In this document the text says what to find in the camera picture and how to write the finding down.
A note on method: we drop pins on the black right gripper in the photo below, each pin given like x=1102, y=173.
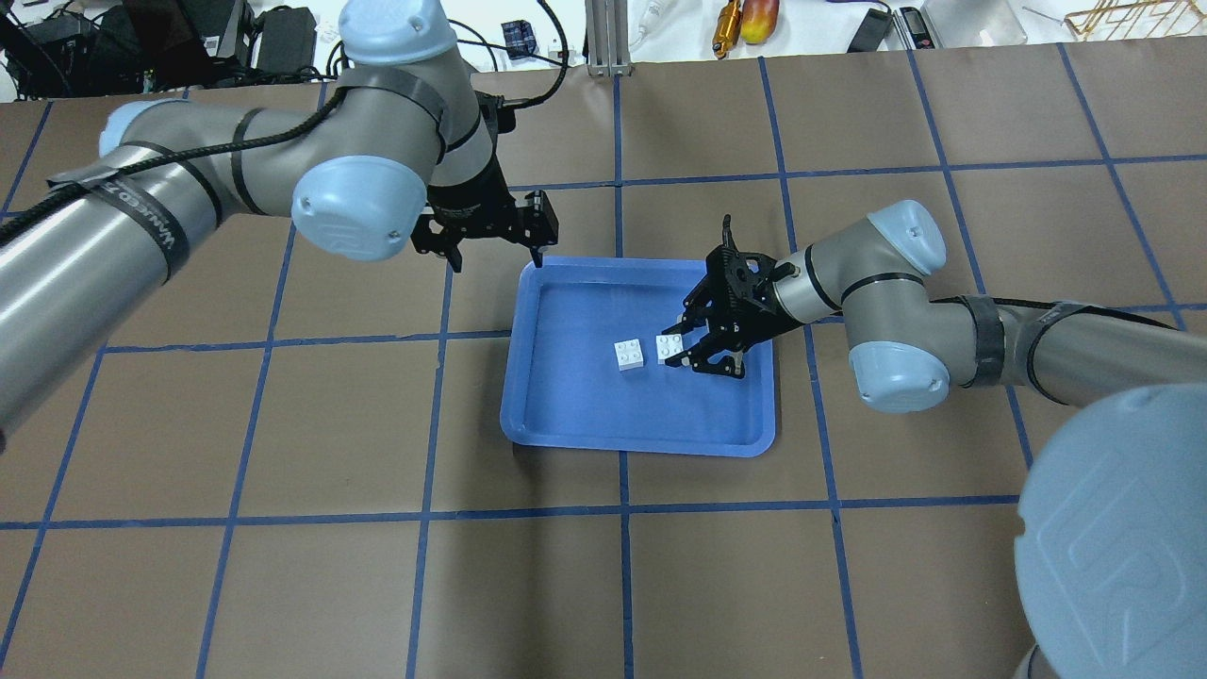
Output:
x=757, y=304

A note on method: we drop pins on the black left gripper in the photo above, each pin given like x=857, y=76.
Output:
x=469, y=205

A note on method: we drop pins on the white block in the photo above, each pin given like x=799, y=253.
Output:
x=669, y=349
x=629, y=355

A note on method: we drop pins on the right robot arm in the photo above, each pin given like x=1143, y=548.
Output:
x=1110, y=562

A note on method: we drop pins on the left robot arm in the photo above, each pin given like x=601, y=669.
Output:
x=403, y=153

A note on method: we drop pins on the blue plastic tray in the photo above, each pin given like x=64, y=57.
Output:
x=562, y=387

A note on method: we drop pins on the silver metal tray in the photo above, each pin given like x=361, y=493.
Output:
x=966, y=24

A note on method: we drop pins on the red yellow mango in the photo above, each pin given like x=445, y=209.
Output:
x=759, y=20

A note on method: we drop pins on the black power adapter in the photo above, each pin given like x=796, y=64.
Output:
x=871, y=32

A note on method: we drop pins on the aluminium frame post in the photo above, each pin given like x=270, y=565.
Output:
x=607, y=48

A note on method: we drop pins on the orange handled screwdriver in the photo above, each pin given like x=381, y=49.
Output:
x=727, y=29

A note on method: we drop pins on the gold wire rack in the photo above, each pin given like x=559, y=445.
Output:
x=1136, y=20

